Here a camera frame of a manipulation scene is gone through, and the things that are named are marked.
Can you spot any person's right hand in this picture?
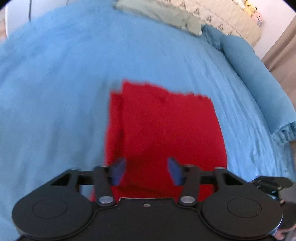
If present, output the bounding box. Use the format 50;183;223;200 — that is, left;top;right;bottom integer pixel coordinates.
274;225;296;241

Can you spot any white wardrobe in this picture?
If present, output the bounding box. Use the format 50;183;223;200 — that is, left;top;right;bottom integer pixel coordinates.
1;0;73;38

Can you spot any beige curtain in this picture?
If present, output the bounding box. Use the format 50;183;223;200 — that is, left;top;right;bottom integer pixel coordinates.
262;19;295;103

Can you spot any blue bed sheet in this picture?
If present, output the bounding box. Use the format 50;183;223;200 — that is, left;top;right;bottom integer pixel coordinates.
1;1;295;240

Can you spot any red long-sleeve sweater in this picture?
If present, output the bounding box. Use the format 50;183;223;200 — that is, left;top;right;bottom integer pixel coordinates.
89;79;228;202

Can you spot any folded blue duvet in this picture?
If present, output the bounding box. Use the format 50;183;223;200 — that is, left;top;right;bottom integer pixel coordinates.
202;25;295;146

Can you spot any green pillow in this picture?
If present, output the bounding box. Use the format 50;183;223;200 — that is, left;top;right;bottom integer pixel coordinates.
114;0;202;36

